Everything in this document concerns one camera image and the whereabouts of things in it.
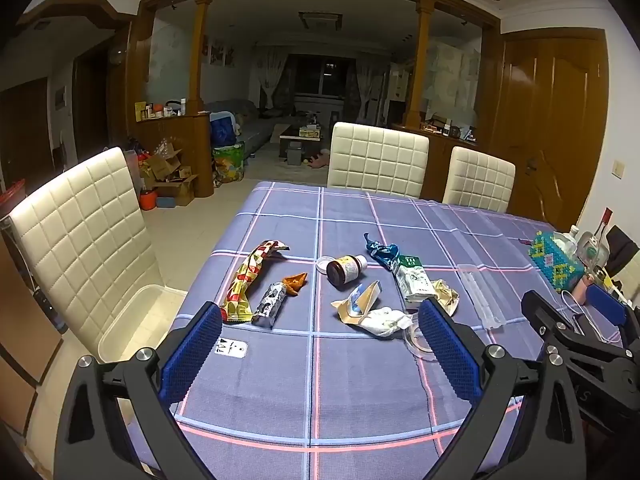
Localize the ceiling lamp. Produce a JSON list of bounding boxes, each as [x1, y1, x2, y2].
[[298, 11, 344, 31]]

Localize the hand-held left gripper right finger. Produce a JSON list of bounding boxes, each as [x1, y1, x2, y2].
[[417, 296, 587, 480]]

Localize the blue checked tablecloth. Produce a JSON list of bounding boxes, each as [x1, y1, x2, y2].
[[132, 180, 640, 480]]

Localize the colourful printed bag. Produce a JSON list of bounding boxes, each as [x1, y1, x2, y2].
[[212, 142, 246, 187]]

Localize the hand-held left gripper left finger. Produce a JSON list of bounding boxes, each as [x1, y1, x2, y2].
[[52, 301, 224, 480]]

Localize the wooden half wall cabinet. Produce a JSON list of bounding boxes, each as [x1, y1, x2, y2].
[[134, 110, 214, 199]]

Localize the white tissue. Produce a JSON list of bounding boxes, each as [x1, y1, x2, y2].
[[360, 306, 415, 339]]

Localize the white green milk carton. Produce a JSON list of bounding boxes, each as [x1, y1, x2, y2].
[[392, 254, 437, 309]]

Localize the silver black snack wrapper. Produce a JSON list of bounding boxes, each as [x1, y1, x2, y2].
[[252, 281, 290, 330]]

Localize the wooden pillar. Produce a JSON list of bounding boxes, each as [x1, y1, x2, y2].
[[194, 0, 214, 114], [405, 0, 437, 131]]

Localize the clear tape roll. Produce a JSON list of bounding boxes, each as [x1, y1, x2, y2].
[[402, 312, 437, 361]]

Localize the clear glass bottle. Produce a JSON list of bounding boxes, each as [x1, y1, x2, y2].
[[576, 207, 616, 272]]

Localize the brown bottle with white cap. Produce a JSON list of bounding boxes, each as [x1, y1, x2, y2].
[[326, 254, 369, 291]]

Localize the blue bag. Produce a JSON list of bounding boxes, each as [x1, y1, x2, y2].
[[210, 114, 239, 147]]

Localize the beaded tissue box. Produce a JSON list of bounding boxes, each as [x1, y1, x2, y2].
[[529, 230, 586, 294]]

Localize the grey sofa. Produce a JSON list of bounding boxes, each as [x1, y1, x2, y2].
[[205, 100, 297, 154]]

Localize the pile of cardboard boxes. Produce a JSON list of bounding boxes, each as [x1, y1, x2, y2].
[[139, 141, 199, 206]]

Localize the red yellow snack wrapper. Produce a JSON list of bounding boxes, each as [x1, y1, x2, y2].
[[220, 240, 291, 324]]

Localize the crumpled beige wrapper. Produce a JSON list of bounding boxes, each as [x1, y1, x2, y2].
[[431, 279, 461, 317]]

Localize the pink cup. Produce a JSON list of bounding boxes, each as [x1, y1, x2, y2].
[[572, 274, 597, 304]]

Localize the clear plastic strip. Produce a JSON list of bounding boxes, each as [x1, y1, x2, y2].
[[457, 262, 506, 331]]

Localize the dark coffee table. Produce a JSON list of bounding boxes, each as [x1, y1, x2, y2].
[[277, 121, 334, 164]]

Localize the cream quilted chair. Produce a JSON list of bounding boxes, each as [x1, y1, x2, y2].
[[326, 121, 431, 200], [442, 146, 517, 215], [7, 146, 189, 367]]

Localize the crumpled blue wrapper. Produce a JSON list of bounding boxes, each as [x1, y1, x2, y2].
[[363, 232, 401, 271]]

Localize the white cable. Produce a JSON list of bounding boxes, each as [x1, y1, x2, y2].
[[560, 288, 592, 332]]

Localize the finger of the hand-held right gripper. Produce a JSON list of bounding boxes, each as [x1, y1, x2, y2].
[[586, 285, 640, 351], [521, 290, 631, 366]]

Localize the orange snack wrapper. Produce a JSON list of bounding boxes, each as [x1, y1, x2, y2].
[[281, 272, 310, 296]]

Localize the torn white blue packet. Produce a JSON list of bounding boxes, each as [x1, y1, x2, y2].
[[331, 280, 384, 324]]

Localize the white label card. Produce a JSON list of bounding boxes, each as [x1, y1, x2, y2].
[[214, 338, 249, 360]]

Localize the wooden door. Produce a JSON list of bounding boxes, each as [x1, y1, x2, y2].
[[499, 29, 609, 233]]

